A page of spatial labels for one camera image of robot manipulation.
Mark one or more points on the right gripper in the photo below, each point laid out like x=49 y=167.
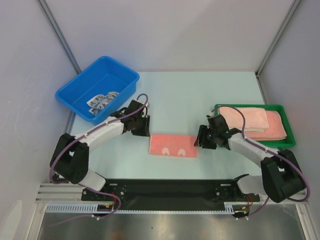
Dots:
x=203 y=136

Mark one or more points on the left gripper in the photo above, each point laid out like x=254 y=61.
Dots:
x=145 y=131

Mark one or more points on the patterned towel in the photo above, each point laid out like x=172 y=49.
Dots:
x=100 y=101

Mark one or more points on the light pink embroidered towel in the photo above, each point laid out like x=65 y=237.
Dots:
x=255 y=117

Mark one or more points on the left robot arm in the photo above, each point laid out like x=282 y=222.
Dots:
x=70 y=160

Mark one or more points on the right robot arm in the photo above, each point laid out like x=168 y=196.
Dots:
x=280 y=177

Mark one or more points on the blue plastic bin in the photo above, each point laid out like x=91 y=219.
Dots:
x=102 y=77

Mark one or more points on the green plastic tray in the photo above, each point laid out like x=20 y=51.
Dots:
x=289 y=141

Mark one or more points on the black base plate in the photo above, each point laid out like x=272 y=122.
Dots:
x=174 y=205

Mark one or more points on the white slotted cable duct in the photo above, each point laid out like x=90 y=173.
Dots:
x=80 y=208

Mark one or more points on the aluminium frame rail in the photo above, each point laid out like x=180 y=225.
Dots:
x=66 y=192

